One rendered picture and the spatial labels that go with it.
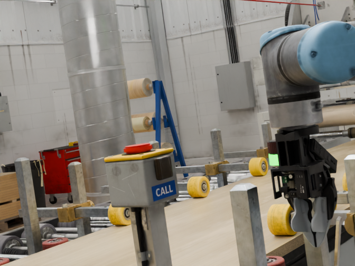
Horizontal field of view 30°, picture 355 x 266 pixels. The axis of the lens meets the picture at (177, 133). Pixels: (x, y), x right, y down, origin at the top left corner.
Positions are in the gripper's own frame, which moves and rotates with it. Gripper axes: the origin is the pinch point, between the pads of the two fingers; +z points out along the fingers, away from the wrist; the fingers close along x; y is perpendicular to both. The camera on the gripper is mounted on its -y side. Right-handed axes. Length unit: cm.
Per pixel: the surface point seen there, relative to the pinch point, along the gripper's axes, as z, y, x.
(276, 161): -12.5, -12.5, -12.9
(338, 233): 0.8, -7.2, 0.8
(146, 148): -21.8, 36.0, -6.0
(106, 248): 11, -27, -77
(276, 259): 10.4, -21.3, -20.7
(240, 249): -0.8, 11.3, -9.0
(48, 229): 18, -76, -155
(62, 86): -74, -645, -717
